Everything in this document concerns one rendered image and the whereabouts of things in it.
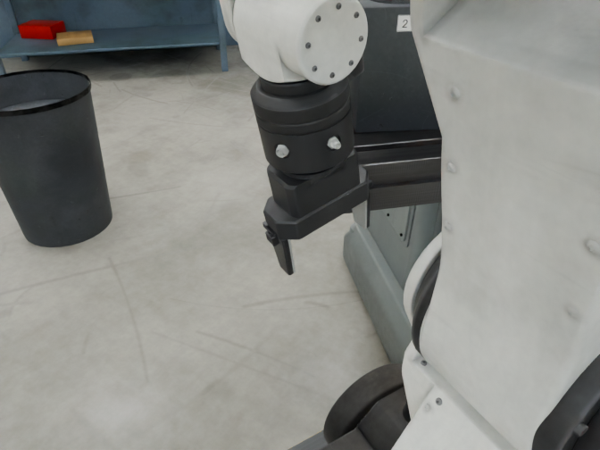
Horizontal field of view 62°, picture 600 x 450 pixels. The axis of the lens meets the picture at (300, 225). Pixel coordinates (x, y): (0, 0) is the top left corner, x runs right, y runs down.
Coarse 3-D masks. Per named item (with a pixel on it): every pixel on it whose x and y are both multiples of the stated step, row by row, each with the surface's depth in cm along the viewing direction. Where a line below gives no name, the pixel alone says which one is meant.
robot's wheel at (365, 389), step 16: (384, 368) 85; (400, 368) 87; (352, 384) 84; (368, 384) 83; (384, 384) 82; (400, 384) 83; (352, 400) 82; (368, 400) 81; (336, 416) 83; (352, 416) 81; (336, 432) 83
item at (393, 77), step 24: (360, 0) 72; (384, 0) 70; (408, 0) 69; (384, 24) 69; (408, 24) 70; (384, 48) 71; (408, 48) 72; (384, 72) 73; (408, 72) 74; (360, 96) 75; (384, 96) 75; (408, 96) 76; (360, 120) 77; (384, 120) 78; (408, 120) 78; (432, 120) 78
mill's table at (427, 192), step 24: (360, 144) 75; (384, 144) 76; (408, 144) 76; (432, 144) 77; (384, 168) 71; (408, 168) 72; (432, 168) 73; (384, 192) 73; (408, 192) 74; (432, 192) 75
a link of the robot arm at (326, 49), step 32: (256, 0) 38; (288, 0) 36; (320, 0) 34; (352, 0) 35; (256, 32) 38; (288, 32) 35; (320, 32) 35; (352, 32) 36; (256, 64) 41; (288, 64) 37; (320, 64) 36; (352, 64) 38; (256, 96) 43; (288, 96) 41; (320, 96) 41; (288, 128) 42; (320, 128) 42
